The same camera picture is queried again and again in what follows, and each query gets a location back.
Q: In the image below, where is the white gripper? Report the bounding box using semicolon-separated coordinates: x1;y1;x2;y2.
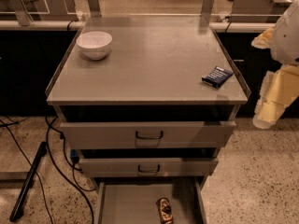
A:
251;27;299;129

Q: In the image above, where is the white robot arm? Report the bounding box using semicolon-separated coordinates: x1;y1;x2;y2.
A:
251;0;299;129

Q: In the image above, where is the grey metal drawer cabinet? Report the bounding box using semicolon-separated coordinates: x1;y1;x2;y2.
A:
45;15;252;185

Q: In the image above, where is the grey top drawer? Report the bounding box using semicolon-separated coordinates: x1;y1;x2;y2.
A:
61;121;235;149

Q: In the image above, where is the grey drawer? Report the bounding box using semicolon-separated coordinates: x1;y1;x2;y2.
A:
61;121;235;149
79;158;218;177
94;177;207;224

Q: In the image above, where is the grey middle drawer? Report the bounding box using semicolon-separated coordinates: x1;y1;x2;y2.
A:
79;158;218;177

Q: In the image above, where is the grey bottom drawer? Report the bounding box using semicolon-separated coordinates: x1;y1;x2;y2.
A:
94;177;207;224

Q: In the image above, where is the dark blue snack packet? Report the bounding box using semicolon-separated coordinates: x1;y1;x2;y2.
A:
202;66;233;90

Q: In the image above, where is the white ceramic bowl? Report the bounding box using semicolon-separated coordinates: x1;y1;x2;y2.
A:
76;31;112;61

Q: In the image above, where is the black bar on floor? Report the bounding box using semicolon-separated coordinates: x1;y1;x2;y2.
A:
9;142;47;222

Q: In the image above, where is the white horizontal rail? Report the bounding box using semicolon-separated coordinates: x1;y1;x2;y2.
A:
0;21;274;33

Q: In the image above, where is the thin black floor cable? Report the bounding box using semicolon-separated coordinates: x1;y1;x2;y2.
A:
0;119;54;224

